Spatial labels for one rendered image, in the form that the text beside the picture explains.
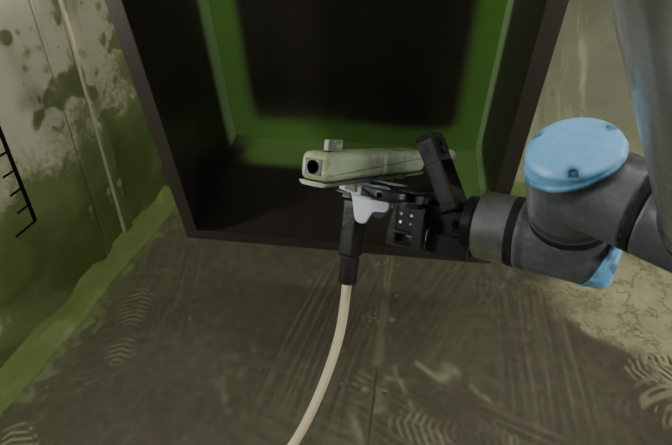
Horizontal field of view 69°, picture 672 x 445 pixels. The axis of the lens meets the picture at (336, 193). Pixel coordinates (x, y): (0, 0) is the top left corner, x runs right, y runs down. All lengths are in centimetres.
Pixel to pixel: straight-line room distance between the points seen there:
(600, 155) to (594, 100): 139
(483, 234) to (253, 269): 106
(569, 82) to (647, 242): 142
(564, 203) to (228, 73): 85
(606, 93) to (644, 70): 172
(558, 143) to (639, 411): 97
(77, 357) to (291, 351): 55
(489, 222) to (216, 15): 74
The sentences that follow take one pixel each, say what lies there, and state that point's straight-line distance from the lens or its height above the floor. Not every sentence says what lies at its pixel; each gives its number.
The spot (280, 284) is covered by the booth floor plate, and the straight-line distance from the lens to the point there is 152.
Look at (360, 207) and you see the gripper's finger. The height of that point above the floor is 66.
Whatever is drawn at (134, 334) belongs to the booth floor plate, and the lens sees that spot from 147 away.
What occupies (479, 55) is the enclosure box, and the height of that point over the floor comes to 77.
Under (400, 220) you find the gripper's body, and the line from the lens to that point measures 69.
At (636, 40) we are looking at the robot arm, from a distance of 18.
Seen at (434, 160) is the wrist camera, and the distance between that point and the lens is 67.
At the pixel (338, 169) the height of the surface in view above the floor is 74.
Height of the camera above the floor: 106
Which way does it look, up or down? 32 degrees down
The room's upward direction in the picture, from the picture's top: straight up
